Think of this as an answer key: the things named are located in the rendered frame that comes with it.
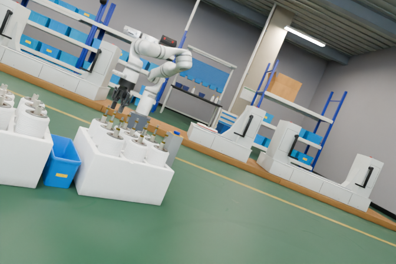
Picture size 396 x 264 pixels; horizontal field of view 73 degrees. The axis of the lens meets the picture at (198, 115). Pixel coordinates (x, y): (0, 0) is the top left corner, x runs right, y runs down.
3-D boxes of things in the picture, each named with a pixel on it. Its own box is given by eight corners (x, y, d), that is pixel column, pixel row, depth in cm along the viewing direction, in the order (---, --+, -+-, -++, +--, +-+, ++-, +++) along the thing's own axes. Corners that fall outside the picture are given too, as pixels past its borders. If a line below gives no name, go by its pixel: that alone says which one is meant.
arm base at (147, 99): (135, 112, 192) (145, 89, 191) (147, 116, 193) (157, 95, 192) (134, 112, 183) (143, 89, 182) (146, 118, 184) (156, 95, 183)
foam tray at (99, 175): (66, 158, 138) (79, 125, 138) (134, 171, 161) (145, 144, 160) (78, 195, 106) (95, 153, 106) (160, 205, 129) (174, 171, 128)
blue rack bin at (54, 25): (57, 33, 610) (60, 24, 610) (73, 40, 615) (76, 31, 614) (46, 27, 561) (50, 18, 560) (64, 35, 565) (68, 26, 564)
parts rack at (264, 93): (232, 143, 676) (267, 62, 669) (298, 170, 696) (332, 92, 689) (238, 148, 612) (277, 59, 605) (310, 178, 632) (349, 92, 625)
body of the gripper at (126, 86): (139, 83, 125) (132, 102, 126) (130, 79, 131) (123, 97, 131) (126, 78, 120) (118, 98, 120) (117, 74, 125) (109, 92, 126)
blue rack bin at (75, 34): (75, 41, 617) (79, 32, 616) (91, 48, 622) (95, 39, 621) (68, 36, 567) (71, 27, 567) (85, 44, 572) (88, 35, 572)
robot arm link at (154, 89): (163, 73, 193) (154, 95, 194) (151, 68, 189) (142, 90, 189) (167, 74, 185) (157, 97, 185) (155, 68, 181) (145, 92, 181)
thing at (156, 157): (134, 181, 126) (149, 145, 126) (139, 176, 136) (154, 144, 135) (152, 189, 125) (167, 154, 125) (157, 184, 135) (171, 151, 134)
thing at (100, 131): (82, 164, 120) (97, 126, 120) (84, 157, 129) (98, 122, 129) (103, 170, 124) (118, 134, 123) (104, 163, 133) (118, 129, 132)
